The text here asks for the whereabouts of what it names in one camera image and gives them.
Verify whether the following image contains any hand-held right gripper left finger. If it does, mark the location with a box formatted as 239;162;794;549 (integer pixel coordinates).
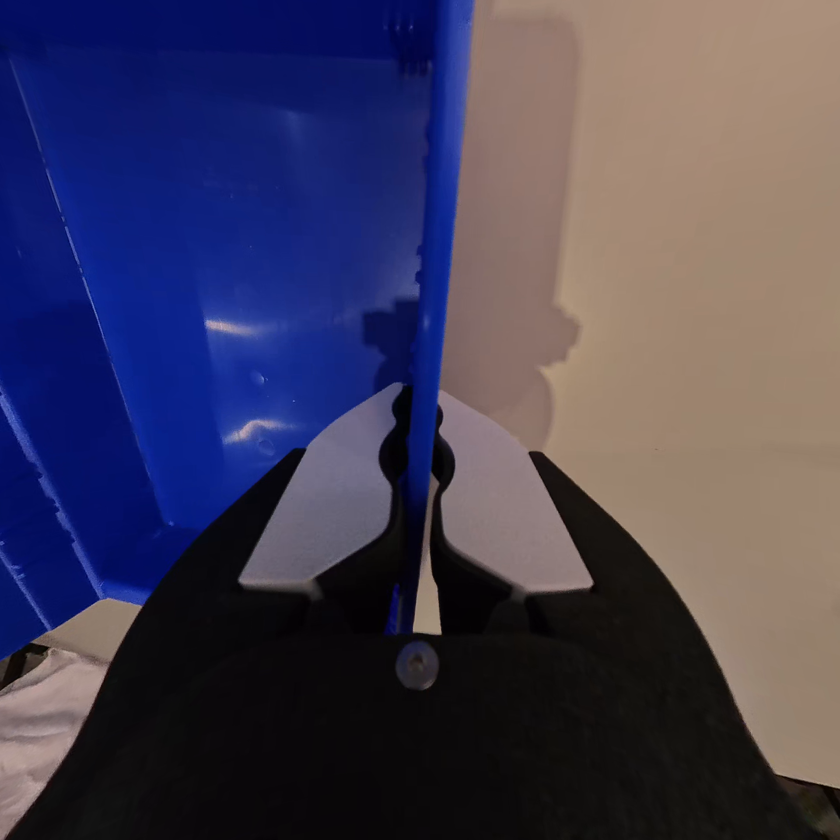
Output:
238;381;410;618

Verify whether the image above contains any blue plastic bin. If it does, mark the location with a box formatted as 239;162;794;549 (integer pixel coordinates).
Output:
0;0;476;657

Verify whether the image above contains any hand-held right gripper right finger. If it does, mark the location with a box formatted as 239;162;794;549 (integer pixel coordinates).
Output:
427;389;594;618

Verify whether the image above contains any person's leg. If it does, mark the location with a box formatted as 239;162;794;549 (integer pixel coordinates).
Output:
0;644;112;815

